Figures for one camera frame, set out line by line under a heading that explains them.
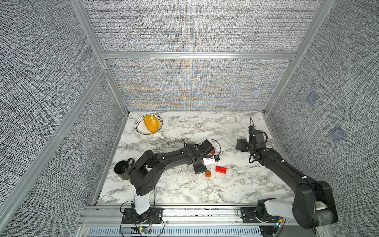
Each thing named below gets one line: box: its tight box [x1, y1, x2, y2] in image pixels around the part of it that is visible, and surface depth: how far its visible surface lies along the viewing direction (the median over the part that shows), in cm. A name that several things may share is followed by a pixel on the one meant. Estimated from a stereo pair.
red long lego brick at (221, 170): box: [215, 165, 228, 175], surface depth 90 cm
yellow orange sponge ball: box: [144, 114, 160, 134], surface depth 106 cm
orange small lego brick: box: [205, 170, 212, 178], surface depth 88 cm
